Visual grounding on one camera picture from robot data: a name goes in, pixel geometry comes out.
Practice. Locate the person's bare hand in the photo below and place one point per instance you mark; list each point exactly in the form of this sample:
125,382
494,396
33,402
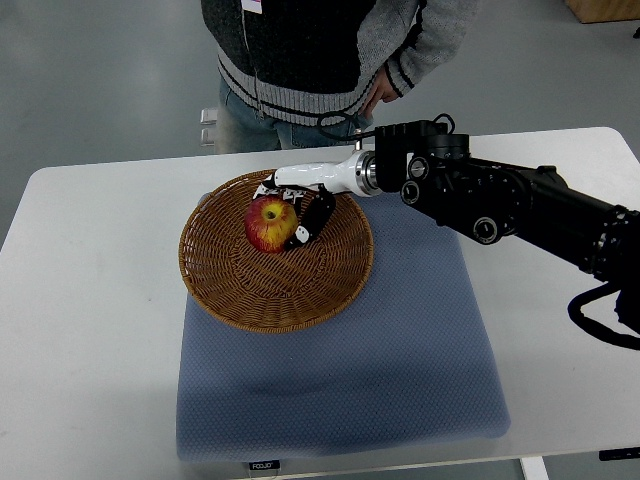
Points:
381,91

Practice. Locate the brown wicker basket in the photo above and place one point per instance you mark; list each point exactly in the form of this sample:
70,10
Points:
271,293

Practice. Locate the person in grey cardigan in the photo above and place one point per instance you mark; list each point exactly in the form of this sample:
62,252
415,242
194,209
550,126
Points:
295,74

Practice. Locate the white table leg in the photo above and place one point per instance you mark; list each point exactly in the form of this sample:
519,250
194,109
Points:
533,468

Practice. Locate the blue grey quilted mat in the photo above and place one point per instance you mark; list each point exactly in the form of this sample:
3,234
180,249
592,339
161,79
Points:
407,363

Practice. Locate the wooden box corner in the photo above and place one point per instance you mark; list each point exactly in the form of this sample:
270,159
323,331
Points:
602,11

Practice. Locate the black table control box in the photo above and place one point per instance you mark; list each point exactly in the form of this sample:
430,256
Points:
264,466

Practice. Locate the red yellow apple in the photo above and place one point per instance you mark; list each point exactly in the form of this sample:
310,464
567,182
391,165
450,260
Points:
269,222

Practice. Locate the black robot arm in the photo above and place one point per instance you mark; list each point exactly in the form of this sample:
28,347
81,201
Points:
432,169

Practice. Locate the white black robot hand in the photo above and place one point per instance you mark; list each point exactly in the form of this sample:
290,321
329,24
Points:
312,189

